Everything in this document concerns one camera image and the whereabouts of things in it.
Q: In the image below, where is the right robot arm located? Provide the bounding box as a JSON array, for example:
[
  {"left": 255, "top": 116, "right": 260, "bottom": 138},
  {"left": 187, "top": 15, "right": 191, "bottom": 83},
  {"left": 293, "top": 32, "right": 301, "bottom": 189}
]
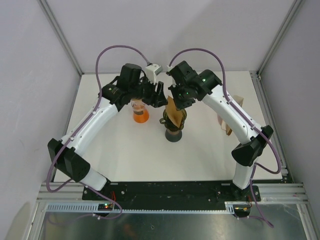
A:
[{"left": 167, "top": 61, "right": 267, "bottom": 201}]

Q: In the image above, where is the orange glass flask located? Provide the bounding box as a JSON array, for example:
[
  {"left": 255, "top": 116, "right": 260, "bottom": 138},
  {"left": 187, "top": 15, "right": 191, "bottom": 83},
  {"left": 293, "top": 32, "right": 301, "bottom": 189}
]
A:
[{"left": 133, "top": 109, "right": 150, "bottom": 124}]

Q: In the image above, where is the left aluminium frame post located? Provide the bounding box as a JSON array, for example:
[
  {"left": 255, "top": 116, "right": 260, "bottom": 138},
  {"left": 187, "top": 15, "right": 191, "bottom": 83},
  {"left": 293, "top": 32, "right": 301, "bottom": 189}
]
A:
[{"left": 37, "top": 0, "right": 84, "bottom": 76}]

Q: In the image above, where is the aluminium rail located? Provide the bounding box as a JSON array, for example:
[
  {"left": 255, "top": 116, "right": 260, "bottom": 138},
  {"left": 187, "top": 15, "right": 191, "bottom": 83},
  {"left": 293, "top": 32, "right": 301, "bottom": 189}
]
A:
[{"left": 36, "top": 182, "right": 309, "bottom": 204}]

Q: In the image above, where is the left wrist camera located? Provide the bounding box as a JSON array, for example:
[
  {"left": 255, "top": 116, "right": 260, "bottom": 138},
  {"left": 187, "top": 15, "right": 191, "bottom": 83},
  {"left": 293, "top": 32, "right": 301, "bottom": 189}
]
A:
[{"left": 144, "top": 63, "right": 163, "bottom": 84}]

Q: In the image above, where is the brown coffee filter stack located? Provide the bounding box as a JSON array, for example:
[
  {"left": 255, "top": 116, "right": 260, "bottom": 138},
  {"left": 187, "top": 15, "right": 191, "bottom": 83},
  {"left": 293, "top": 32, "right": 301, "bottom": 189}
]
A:
[{"left": 217, "top": 95, "right": 244, "bottom": 136}]

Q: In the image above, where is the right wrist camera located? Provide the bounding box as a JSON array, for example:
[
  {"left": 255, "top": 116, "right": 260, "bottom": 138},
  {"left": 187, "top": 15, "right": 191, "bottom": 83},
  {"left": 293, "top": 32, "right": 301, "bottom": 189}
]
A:
[{"left": 167, "top": 65, "right": 173, "bottom": 72}]

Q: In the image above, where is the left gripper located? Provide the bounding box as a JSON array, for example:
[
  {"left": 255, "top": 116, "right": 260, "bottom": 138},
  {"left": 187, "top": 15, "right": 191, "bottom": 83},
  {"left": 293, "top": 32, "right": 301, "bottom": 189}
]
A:
[{"left": 129, "top": 75, "right": 168, "bottom": 108}]

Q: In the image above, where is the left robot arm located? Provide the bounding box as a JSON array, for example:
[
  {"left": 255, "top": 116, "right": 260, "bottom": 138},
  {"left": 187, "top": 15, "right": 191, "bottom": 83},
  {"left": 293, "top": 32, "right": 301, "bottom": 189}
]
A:
[{"left": 47, "top": 63, "right": 168, "bottom": 200}]

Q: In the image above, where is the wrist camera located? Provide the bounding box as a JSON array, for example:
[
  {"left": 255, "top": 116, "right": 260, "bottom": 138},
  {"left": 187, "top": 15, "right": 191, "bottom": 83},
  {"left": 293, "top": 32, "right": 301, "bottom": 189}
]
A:
[
  {"left": 144, "top": 63, "right": 163, "bottom": 84},
  {"left": 167, "top": 65, "right": 173, "bottom": 72}
]

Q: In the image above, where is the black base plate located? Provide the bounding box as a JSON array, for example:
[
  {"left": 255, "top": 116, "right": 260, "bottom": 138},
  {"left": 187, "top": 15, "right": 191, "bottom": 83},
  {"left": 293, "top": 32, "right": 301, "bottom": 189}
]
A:
[{"left": 82, "top": 180, "right": 261, "bottom": 210}]

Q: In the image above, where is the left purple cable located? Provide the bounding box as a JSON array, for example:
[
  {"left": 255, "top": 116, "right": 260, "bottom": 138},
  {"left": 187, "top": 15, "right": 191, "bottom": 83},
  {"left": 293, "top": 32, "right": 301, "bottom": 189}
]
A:
[{"left": 46, "top": 45, "right": 151, "bottom": 226}]

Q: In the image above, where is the grey cable duct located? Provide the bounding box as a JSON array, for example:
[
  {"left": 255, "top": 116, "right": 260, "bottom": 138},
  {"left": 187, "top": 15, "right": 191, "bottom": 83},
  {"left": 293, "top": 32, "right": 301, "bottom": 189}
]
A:
[{"left": 46, "top": 202, "right": 249, "bottom": 214}]

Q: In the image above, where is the dark green dripper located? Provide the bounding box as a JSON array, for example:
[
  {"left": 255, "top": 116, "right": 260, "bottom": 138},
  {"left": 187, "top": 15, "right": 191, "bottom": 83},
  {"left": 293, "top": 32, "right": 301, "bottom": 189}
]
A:
[{"left": 159, "top": 109, "right": 187, "bottom": 131}]

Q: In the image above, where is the aluminium frame post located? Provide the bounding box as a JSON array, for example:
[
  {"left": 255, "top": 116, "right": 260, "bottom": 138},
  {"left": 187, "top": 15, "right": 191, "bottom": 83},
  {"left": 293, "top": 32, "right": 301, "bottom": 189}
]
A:
[
  {"left": 256, "top": 0, "right": 305, "bottom": 76},
  {"left": 37, "top": 0, "right": 84, "bottom": 76}
]

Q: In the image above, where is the clear glass dripper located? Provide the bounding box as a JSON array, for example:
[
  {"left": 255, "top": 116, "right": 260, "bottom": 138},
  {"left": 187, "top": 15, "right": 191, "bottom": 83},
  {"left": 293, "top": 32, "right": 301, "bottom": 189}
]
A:
[{"left": 131, "top": 99, "right": 147, "bottom": 115}]

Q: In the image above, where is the right aluminium frame post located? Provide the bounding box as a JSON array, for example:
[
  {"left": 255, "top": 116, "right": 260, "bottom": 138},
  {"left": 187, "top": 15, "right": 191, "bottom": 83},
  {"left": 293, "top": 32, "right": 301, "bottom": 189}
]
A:
[{"left": 256, "top": 0, "right": 305, "bottom": 76}]

